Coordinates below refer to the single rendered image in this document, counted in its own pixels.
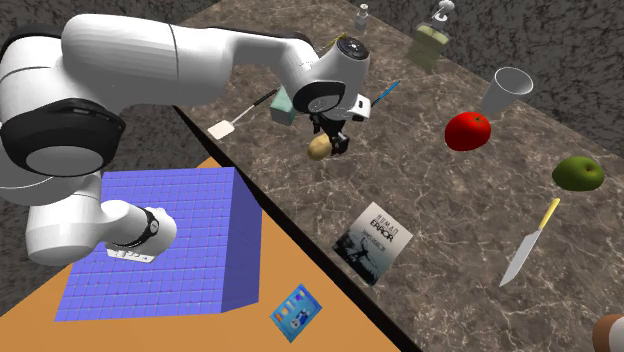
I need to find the teal box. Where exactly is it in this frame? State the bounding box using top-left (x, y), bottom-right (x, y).
top-left (269, 85), bottom-right (299, 126)

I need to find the green apple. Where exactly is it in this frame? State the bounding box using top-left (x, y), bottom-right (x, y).
top-left (551, 155), bottom-right (606, 193)

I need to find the blue tiled robot stand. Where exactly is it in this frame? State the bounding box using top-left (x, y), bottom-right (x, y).
top-left (53, 167), bottom-right (264, 323)

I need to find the red apple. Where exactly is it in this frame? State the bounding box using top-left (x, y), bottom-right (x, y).
top-left (443, 110), bottom-right (493, 153)

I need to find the green soap dispenser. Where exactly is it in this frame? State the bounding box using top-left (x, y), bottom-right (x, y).
top-left (406, 0), bottom-right (457, 75)

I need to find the small grey shaker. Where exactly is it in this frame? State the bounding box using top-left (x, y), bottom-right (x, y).
top-left (353, 3), bottom-right (372, 35)

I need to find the knife with yellow handle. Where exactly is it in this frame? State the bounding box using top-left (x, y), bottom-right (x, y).
top-left (498, 196), bottom-right (562, 288)

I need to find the blue pen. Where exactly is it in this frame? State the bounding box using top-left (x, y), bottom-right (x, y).
top-left (370, 79), bottom-right (402, 109)

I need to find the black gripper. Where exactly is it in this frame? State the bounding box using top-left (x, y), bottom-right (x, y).
top-left (309, 112), bottom-right (351, 158)

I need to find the white cup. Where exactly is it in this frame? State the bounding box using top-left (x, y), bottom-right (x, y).
top-left (479, 66), bottom-right (535, 116)

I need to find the black and white book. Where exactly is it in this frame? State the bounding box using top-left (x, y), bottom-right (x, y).
top-left (331, 201), bottom-right (415, 288)

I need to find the brown and white round thing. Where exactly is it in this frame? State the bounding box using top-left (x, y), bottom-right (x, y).
top-left (591, 313), bottom-right (624, 352)

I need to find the tan potato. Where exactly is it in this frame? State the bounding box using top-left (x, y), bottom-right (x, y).
top-left (306, 133), bottom-right (334, 163)

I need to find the white spatula with black handle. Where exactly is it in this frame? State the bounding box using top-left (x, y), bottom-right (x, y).
top-left (206, 87), bottom-right (282, 142)

